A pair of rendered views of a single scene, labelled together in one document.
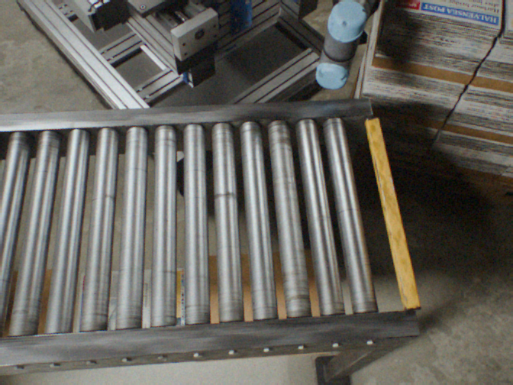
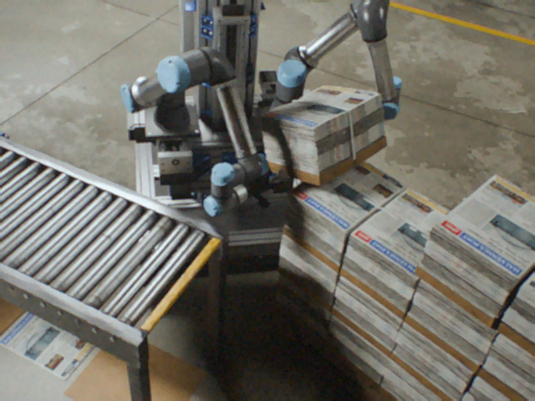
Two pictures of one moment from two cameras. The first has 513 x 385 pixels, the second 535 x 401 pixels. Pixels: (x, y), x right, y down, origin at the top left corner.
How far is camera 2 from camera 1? 140 cm
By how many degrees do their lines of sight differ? 27
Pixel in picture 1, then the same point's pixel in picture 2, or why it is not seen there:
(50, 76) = (122, 172)
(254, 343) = (54, 302)
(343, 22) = (215, 172)
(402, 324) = (134, 336)
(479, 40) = (336, 236)
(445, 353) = not seen: outside the picture
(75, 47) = (140, 157)
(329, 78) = (208, 205)
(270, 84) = (248, 236)
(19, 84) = (99, 169)
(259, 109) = (162, 207)
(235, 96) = not seen: hidden behind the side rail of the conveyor
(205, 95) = not seen: hidden behind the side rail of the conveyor
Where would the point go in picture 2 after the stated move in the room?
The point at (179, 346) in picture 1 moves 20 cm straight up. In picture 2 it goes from (20, 284) to (7, 239)
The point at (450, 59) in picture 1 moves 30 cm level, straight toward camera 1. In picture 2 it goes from (324, 246) to (252, 271)
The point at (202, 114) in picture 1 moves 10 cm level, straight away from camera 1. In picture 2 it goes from (131, 195) to (145, 180)
